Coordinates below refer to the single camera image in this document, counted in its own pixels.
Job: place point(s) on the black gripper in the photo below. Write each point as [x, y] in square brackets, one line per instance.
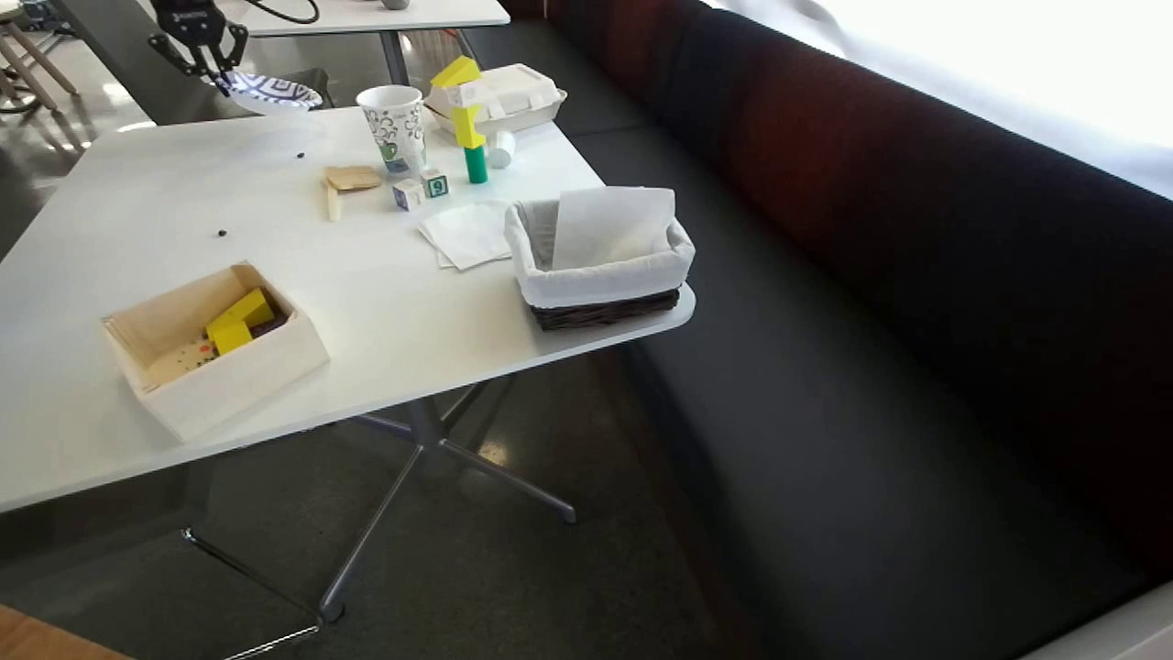
[192, 17]

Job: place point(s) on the white paper napkin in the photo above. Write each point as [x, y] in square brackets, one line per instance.
[464, 236]

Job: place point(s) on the dark bench sofa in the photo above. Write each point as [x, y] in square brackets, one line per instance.
[917, 368]

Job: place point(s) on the thin wooden stick block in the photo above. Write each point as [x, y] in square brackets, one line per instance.
[333, 202]

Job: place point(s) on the yellow upright toy block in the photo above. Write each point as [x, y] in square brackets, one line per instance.
[469, 125]

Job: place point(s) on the green cylinder toy block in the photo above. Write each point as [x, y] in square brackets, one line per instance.
[474, 166]

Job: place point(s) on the yellow toy block in box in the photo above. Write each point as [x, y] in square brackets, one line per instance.
[239, 323]

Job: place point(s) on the wooden utensil on table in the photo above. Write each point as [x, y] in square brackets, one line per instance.
[354, 177]

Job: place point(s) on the metal table base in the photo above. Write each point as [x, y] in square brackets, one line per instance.
[422, 446]

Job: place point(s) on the yellow wedge toy block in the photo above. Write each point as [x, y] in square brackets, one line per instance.
[456, 76]

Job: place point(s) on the patterned paper coffee cup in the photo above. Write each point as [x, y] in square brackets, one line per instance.
[393, 130]

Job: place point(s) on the white wooden box red label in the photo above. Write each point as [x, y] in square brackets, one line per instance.
[245, 378]

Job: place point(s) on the dark basket with white liner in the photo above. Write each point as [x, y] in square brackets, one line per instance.
[599, 287]

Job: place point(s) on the metal chair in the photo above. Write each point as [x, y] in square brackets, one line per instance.
[23, 66]

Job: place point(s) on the white foam takeout box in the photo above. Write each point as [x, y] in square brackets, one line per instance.
[520, 94]

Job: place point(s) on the small white round object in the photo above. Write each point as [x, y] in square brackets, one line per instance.
[505, 148]

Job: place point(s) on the small printed letter cube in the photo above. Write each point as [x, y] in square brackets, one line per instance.
[406, 196]
[433, 184]

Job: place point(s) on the white paper sheet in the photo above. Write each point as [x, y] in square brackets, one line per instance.
[610, 224]

